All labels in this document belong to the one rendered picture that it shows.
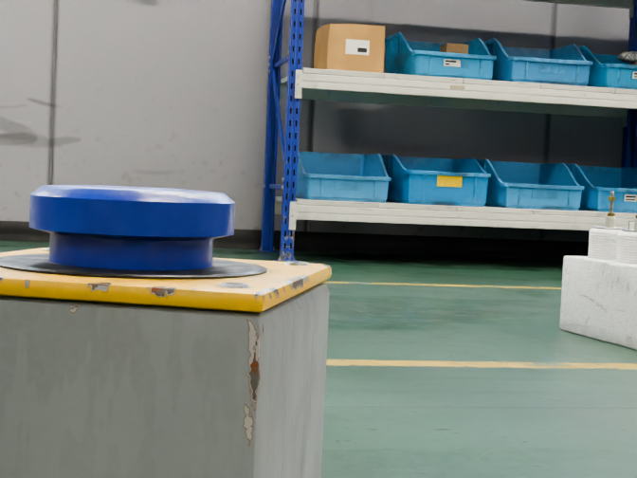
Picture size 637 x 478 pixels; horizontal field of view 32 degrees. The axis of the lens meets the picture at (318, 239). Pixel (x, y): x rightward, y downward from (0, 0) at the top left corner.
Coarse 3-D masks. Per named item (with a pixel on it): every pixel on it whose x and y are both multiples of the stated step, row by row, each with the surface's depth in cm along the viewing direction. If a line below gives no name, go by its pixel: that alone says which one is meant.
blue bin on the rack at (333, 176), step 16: (304, 160) 501; (320, 160) 503; (336, 160) 504; (352, 160) 506; (368, 160) 498; (304, 176) 455; (320, 176) 454; (336, 176) 455; (352, 176) 457; (368, 176) 458; (384, 176) 469; (304, 192) 460; (320, 192) 456; (336, 192) 457; (352, 192) 458; (368, 192) 460; (384, 192) 461
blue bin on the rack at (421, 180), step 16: (384, 160) 497; (400, 160) 508; (416, 160) 509; (432, 160) 511; (448, 160) 512; (464, 160) 498; (400, 176) 472; (416, 176) 460; (432, 176) 461; (448, 176) 463; (464, 176) 464; (480, 176) 465; (400, 192) 473; (416, 192) 461; (432, 192) 462; (448, 192) 464; (464, 192) 465; (480, 192) 467
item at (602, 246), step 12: (612, 192) 261; (612, 204) 261; (612, 216) 260; (600, 228) 259; (612, 228) 258; (624, 228) 262; (600, 240) 258; (612, 240) 257; (600, 252) 258; (612, 252) 257
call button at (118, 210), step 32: (64, 192) 20; (96, 192) 20; (128, 192) 20; (160, 192) 20; (192, 192) 21; (32, 224) 21; (64, 224) 20; (96, 224) 20; (128, 224) 20; (160, 224) 20; (192, 224) 20; (224, 224) 21; (64, 256) 21; (96, 256) 20; (128, 256) 20; (160, 256) 20; (192, 256) 21
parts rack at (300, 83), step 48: (528, 0) 524; (576, 0) 528; (624, 0) 533; (288, 96) 446; (336, 96) 508; (384, 96) 512; (432, 96) 458; (480, 96) 461; (528, 96) 465; (576, 96) 470; (624, 96) 474; (288, 144) 447; (624, 144) 538; (288, 192) 449; (288, 240) 450
